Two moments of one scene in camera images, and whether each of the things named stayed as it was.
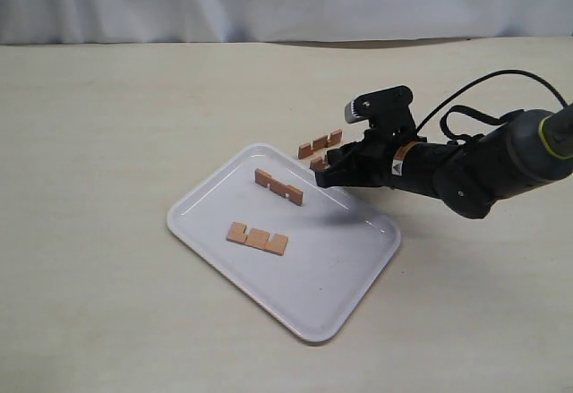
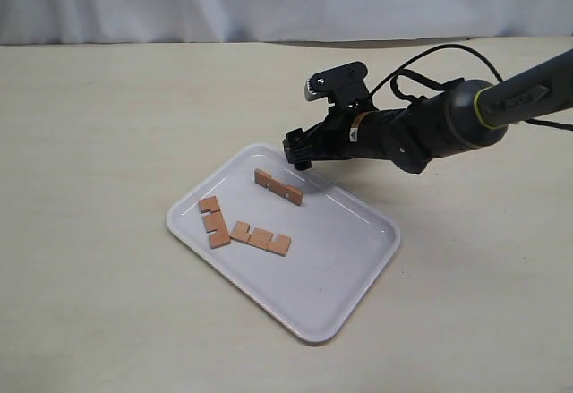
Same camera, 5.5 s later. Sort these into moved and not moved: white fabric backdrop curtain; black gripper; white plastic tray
Moved: black gripper
Not moved: white fabric backdrop curtain; white plastic tray
